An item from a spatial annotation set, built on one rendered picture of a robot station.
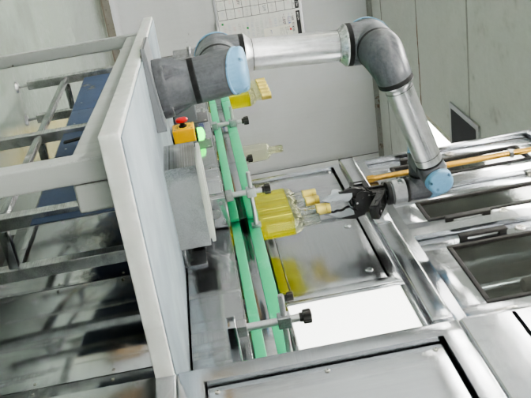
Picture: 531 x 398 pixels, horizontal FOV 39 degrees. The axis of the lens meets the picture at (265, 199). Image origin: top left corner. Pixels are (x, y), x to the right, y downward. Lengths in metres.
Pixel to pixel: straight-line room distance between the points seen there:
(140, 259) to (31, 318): 1.17
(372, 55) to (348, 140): 6.63
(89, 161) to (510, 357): 0.72
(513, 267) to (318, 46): 0.83
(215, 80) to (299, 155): 6.70
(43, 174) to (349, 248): 1.27
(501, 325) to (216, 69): 0.94
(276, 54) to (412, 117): 0.39
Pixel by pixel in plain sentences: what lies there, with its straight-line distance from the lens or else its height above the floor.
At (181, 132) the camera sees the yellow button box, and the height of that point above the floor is 0.78.
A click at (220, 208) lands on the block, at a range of 2.08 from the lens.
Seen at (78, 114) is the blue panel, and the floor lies 0.36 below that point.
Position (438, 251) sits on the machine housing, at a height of 1.48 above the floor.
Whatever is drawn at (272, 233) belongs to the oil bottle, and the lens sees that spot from 2.18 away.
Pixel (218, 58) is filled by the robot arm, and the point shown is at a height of 0.93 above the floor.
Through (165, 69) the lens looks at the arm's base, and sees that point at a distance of 1.89.
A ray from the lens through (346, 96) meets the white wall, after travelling 8.43.
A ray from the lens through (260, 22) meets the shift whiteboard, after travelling 8.06.
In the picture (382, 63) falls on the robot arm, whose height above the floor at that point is 1.34.
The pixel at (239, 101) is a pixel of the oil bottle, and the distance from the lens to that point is 3.35.
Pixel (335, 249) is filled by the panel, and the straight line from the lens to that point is 2.30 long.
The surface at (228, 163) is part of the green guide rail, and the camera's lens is 2.34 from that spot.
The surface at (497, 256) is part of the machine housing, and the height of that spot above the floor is 1.63.
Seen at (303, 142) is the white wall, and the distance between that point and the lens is 8.50.
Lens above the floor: 0.89
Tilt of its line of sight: 3 degrees up
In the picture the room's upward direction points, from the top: 80 degrees clockwise
